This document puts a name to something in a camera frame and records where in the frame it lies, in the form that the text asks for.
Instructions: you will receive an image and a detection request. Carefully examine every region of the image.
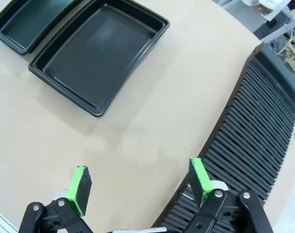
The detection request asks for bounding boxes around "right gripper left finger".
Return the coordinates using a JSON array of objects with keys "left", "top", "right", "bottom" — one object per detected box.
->
[{"left": 17, "top": 165, "right": 93, "bottom": 233}]

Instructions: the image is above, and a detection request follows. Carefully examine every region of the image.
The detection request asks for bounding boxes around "black ESD tray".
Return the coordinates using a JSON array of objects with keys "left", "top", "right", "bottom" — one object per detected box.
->
[
  {"left": 28, "top": 2, "right": 171, "bottom": 119},
  {"left": 0, "top": 0, "right": 84, "bottom": 55}
]

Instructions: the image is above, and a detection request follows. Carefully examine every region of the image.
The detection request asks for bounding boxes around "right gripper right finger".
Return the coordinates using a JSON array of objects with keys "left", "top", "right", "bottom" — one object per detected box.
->
[{"left": 185, "top": 157, "right": 274, "bottom": 233}]

